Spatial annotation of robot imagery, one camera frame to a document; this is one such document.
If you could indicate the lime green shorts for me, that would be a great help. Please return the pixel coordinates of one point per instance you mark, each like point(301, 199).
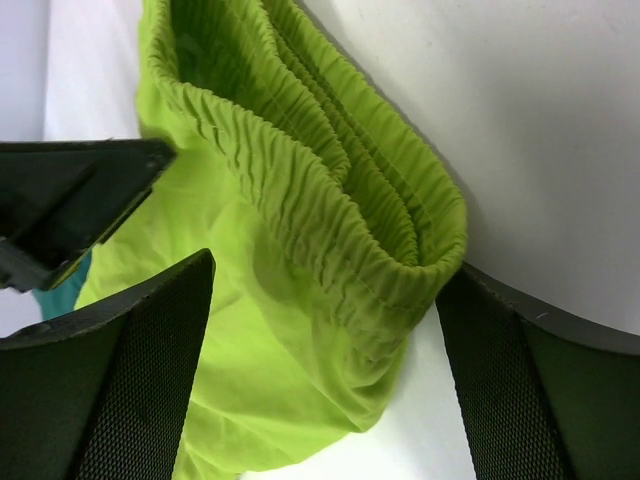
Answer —
point(332, 223)

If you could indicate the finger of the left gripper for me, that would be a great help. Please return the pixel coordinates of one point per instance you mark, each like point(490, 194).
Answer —
point(59, 199)

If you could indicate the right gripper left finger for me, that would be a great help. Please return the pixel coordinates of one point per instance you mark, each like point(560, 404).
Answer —
point(102, 392)

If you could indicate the teal green shorts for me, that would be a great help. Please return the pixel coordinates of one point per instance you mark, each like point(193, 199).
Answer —
point(61, 300)

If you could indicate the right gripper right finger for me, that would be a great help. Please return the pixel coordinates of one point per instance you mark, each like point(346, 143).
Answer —
point(544, 394)

